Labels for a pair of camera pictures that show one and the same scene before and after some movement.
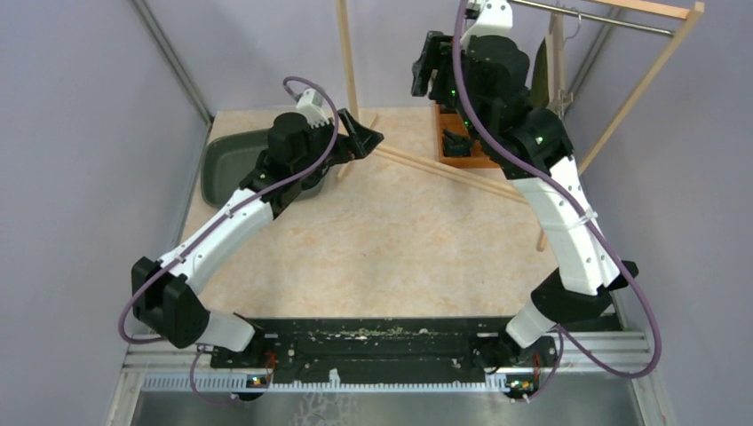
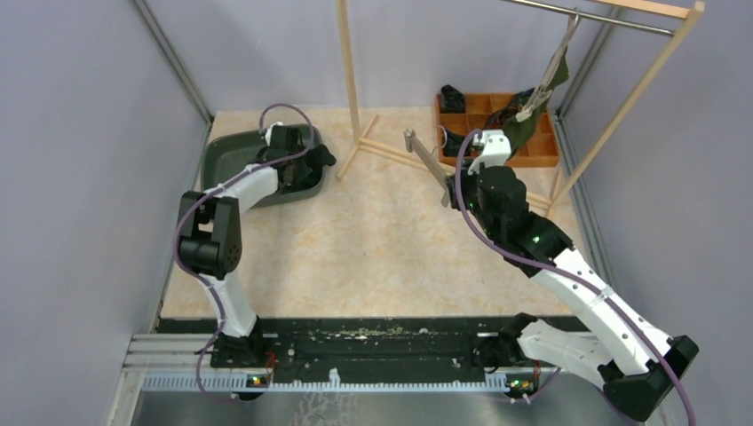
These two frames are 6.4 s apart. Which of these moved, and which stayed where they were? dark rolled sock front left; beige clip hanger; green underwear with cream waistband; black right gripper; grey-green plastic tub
Moved: green underwear with cream waistband; beige clip hanger; black right gripper
Stayed: dark rolled sock front left; grey-green plastic tub
